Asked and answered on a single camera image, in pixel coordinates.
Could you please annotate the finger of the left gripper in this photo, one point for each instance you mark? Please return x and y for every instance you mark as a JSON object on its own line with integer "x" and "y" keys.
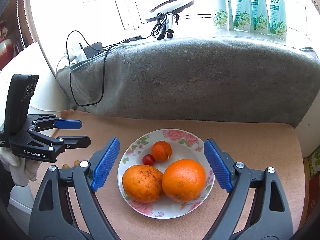
{"x": 62, "y": 124}
{"x": 71, "y": 142}

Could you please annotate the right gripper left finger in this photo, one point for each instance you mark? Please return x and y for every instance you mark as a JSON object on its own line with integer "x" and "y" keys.
{"x": 66, "y": 205}

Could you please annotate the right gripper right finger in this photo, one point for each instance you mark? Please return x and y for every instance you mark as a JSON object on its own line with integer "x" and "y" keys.
{"x": 256, "y": 206}

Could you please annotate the brown longan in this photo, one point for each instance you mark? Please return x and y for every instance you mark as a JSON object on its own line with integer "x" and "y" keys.
{"x": 76, "y": 163}
{"x": 65, "y": 166}

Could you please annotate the cherry tomato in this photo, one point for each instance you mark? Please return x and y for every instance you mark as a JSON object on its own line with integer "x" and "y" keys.
{"x": 148, "y": 159}

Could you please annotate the smooth oval orange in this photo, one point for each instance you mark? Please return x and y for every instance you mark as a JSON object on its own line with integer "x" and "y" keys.
{"x": 183, "y": 180}

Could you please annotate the large speckled orange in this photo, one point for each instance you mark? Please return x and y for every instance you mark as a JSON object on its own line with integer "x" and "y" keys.
{"x": 143, "y": 183}

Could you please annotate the small tangerine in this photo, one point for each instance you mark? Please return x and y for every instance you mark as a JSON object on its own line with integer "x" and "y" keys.
{"x": 161, "y": 151}

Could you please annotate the white gloved left hand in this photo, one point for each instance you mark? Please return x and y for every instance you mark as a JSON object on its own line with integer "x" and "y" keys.
{"x": 22, "y": 170}

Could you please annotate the green juice carton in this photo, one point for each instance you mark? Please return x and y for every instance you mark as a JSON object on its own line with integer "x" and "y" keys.
{"x": 314, "y": 162}

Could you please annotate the black power adapter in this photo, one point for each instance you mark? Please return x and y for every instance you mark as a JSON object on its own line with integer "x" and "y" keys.
{"x": 93, "y": 50}

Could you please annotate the floral white plate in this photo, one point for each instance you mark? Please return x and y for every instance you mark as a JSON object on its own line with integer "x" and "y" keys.
{"x": 185, "y": 145}

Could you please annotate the grey folded blanket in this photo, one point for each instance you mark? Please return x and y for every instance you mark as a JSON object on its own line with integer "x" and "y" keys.
{"x": 229, "y": 79}

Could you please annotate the green white pouch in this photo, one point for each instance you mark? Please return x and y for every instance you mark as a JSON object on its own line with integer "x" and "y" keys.
{"x": 222, "y": 15}
{"x": 260, "y": 20}
{"x": 243, "y": 15}
{"x": 278, "y": 22}

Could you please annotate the ring light stand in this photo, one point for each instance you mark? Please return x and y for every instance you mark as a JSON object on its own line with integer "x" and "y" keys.
{"x": 165, "y": 15}

